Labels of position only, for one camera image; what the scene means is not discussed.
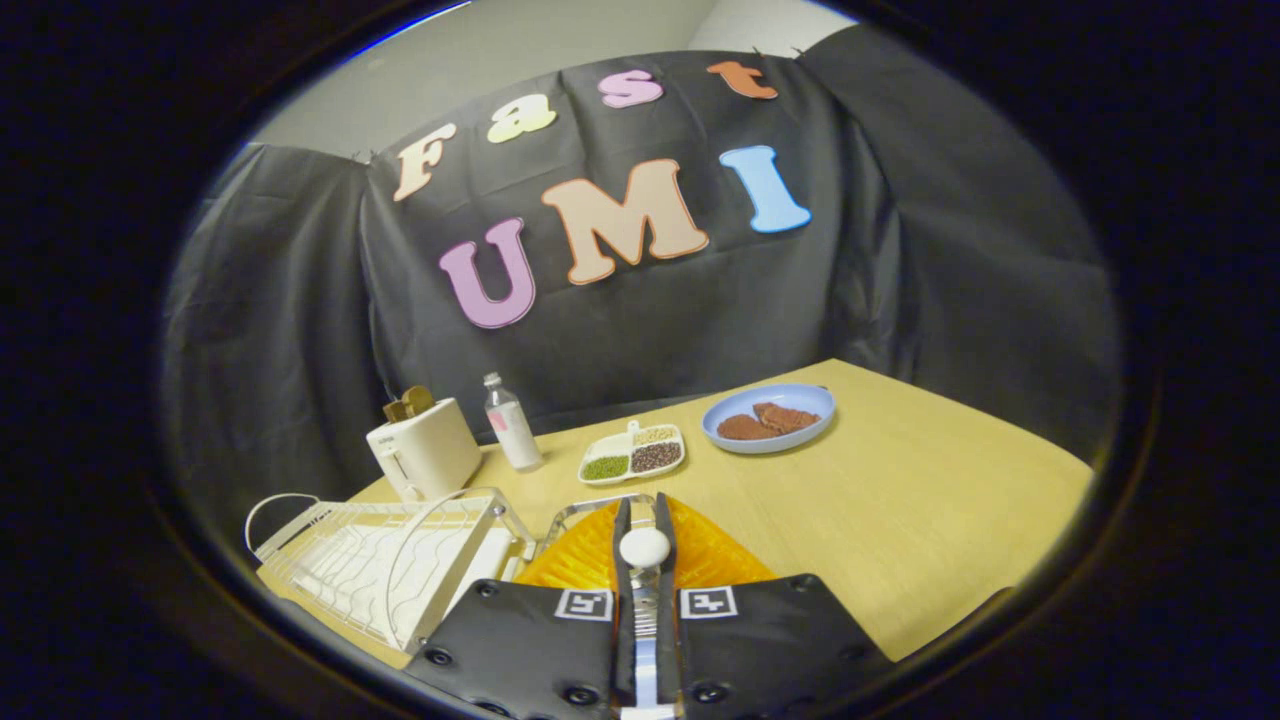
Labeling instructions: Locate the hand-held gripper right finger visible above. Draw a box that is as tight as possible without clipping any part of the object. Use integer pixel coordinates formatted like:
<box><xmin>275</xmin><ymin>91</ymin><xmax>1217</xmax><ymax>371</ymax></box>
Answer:
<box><xmin>650</xmin><ymin>493</ymin><xmax>894</xmax><ymax>720</ymax></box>

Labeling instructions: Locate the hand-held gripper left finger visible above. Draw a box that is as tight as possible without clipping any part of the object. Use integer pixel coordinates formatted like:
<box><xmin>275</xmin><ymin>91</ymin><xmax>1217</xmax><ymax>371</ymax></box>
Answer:
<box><xmin>403</xmin><ymin>495</ymin><xmax>639</xmax><ymax>720</ymax></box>

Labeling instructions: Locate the white-headed metal spoon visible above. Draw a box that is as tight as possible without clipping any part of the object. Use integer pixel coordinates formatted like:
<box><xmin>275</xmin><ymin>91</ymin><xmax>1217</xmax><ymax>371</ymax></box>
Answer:
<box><xmin>618</xmin><ymin>527</ymin><xmax>673</xmax><ymax>717</ymax></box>

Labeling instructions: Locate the white dish rack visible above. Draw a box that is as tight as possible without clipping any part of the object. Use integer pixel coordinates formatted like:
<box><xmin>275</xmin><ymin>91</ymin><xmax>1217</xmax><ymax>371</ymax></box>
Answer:
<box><xmin>245</xmin><ymin>487</ymin><xmax>536</xmax><ymax>653</ymax></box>

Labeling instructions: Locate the white divided dish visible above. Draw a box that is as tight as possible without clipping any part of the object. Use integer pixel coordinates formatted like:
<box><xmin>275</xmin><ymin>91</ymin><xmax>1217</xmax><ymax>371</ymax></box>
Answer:
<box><xmin>578</xmin><ymin>421</ymin><xmax>687</xmax><ymax>487</ymax></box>

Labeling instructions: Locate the blue plate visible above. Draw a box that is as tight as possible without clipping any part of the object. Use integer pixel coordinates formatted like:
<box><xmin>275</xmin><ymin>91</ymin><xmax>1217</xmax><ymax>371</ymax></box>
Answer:
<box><xmin>701</xmin><ymin>384</ymin><xmax>837</xmax><ymax>455</ymax></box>

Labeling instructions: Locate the clear bottle with pink label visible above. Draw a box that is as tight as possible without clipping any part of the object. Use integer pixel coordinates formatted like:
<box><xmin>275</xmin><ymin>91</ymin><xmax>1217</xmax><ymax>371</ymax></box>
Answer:
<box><xmin>484</xmin><ymin>372</ymin><xmax>544</xmax><ymax>472</ymax></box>

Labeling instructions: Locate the flat brown meat slice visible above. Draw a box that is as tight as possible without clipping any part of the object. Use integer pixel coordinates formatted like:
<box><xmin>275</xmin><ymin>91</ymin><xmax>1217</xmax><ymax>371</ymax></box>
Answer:
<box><xmin>753</xmin><ymin>402</ymin><xmax>822</xmax><ymax>437</ymax></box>

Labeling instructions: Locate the cream toaster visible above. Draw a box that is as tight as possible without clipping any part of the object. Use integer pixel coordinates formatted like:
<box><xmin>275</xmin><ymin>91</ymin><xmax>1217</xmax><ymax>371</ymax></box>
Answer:
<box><xmin>366</xmin><ymin>398</ymin><xmax>483</xmax><ymax>503</ymax></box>

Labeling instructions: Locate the black backdrop cloth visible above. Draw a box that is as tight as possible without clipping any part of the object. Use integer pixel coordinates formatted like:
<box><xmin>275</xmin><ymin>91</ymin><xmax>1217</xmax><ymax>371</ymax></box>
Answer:
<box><xmin>160</xmin><ymin>25</ymin><xmax>1121</xmax><ymax>561</ymax></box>

